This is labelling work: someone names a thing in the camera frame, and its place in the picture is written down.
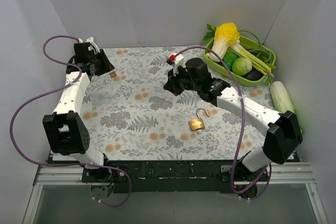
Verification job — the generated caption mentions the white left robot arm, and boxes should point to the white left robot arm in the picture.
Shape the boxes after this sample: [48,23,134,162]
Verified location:
[43,37,116,182]

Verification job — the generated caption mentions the green long beans toy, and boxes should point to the green long beans toy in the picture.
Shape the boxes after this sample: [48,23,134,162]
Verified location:
[239,30,272,63]

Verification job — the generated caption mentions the dark green vegetable toy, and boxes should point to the dark green vegetable toy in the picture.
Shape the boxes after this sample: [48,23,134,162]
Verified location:
[223,50,238,71]

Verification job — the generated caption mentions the small brass padlock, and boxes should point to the small brass padlock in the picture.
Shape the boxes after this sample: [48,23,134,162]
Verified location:
[109,71,117,78]

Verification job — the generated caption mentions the green napa cabbage toy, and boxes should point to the green napa cabbage toy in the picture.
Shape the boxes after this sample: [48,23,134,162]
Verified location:
[270,81,303,133]

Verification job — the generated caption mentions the large brass padlock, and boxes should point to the large brass padlock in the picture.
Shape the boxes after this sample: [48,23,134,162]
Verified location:
[188,107,209,131]

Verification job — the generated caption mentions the green parsley leaf toy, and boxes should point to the green parsley leaf toy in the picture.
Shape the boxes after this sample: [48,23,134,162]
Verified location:
[203,24,216,42]

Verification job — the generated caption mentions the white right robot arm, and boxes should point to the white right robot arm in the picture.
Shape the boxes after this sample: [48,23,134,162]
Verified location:
[164,55,303,181]

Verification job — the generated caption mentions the pale celery stalks toy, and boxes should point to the pale celery stalks toy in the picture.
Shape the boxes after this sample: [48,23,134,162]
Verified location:
[229,42,274,77]

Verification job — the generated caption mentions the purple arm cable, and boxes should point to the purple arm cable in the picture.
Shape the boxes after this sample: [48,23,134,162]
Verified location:
[9,35,132,208]
[175,46,272,200]

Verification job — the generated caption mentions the aluminium frame rail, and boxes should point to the aluminium frame rail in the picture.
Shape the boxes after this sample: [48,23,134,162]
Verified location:
[23,161,328,223]

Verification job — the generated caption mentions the round green cabbage toy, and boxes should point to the round green cabbage toy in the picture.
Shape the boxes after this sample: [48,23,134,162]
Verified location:
[232,58,253,76]

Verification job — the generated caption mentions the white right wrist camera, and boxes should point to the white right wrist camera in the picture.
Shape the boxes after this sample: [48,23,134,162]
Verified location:
[166,54,184,76]

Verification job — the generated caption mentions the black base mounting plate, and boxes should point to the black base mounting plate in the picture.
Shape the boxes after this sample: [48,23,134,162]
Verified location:
[81,159,271,195]

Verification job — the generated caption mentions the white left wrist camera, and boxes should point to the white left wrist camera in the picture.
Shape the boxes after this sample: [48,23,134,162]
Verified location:
[78,37,100,54]

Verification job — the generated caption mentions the purple eggplant toy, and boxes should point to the purple eggplant toy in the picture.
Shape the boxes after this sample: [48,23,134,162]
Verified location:
[243,68,264,81]

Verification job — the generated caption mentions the green plastic basket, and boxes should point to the green plastic basket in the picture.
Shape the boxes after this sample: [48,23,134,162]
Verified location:
[204,36,276,87]

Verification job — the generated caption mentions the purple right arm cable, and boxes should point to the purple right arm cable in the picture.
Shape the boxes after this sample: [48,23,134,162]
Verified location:
[175,46,272,200]

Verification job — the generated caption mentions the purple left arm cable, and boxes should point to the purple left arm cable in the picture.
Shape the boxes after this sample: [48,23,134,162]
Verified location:
[9,35,132,208]

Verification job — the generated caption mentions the yellow napa cabbage toy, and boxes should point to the yellow napa cabbage toy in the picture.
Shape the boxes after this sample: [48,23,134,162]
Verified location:
[212,23,240,59]

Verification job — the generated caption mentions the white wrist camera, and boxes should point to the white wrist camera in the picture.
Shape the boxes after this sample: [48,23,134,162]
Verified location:
[166,54,184,76]
[78,37,100,54]

